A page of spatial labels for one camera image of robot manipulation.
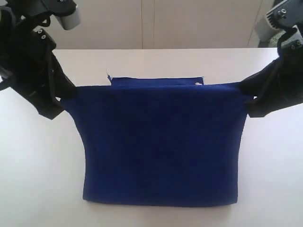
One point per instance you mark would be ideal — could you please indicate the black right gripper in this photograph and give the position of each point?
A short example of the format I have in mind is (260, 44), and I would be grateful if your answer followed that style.
(288, 80)

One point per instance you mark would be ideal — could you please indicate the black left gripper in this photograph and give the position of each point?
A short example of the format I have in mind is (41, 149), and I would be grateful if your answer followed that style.
(28, 65)

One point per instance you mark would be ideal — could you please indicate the blue towel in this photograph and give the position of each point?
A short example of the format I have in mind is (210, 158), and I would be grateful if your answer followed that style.
(158, 143)

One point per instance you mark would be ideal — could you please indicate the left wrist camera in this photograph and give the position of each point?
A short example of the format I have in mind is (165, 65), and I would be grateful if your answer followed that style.
(65, 11)

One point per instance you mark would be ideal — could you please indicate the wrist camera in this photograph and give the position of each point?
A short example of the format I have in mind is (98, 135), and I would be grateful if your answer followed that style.
(286, 14)
(65, 11)

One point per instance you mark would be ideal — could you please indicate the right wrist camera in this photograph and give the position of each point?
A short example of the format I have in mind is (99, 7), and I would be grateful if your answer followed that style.
(286, 14)

